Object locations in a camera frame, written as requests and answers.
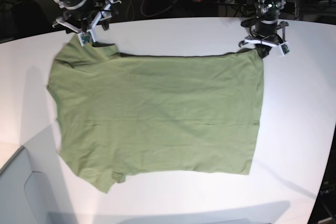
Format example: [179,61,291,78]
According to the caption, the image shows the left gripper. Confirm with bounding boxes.
[238,18,290,59]

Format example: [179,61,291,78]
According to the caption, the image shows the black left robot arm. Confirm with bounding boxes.
[238,0,289,59]

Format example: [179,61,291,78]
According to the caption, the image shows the grey panel at table corner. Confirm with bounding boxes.
[0,146,77,224]

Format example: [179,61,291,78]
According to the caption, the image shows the green T-shirt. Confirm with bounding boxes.
[47,37,264,193]

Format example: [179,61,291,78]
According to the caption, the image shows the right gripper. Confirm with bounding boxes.
[52,0,121,46]

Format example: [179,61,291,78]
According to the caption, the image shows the grey cable on floor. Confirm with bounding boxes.
[110,0,182,18]

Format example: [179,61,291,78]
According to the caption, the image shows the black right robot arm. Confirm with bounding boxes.
[52,0,122,46]

